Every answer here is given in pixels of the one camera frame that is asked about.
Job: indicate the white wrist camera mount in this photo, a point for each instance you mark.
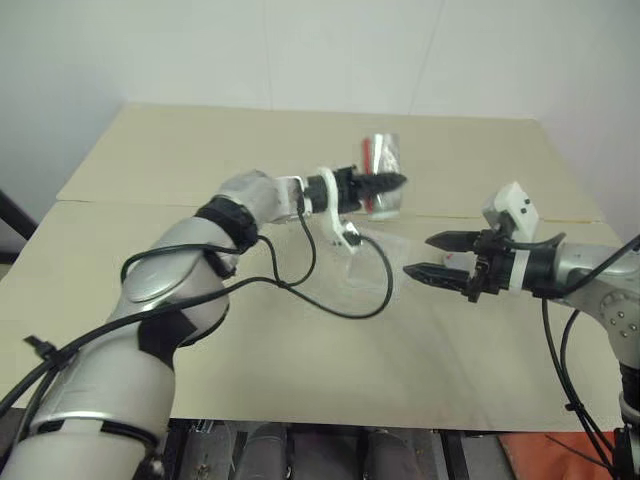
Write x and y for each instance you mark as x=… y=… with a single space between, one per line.
x=512 y=205
x=332 y=220

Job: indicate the black object beside table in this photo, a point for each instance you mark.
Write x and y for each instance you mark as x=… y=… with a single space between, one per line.
x=12 y=225

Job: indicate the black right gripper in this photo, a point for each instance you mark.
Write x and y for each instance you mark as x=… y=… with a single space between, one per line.
x=492 y=270

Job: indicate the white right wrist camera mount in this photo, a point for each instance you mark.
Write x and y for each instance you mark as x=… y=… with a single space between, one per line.
x=512 y=205

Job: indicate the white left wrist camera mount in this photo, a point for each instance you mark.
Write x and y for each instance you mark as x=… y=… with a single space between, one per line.
x=332 y=220

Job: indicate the red mat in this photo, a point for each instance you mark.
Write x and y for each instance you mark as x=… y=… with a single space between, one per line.
x=550 y=457

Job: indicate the small metal clip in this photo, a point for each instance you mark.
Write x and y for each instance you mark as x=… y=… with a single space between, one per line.
x=202 y=426

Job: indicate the silver red soda can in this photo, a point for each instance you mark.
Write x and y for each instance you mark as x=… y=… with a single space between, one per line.
x=387 y=150

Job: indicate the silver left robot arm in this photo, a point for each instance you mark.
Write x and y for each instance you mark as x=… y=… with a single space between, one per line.
x=150 y=280

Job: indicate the clear plastic container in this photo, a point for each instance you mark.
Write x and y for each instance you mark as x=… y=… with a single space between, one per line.
x=370 y=272

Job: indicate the dark rounded shape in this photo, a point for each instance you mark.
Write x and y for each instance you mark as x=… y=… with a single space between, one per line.
x=390 y=455
x=260 y=455

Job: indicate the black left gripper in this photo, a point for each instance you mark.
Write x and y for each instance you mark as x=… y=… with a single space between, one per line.
x=349 y=192

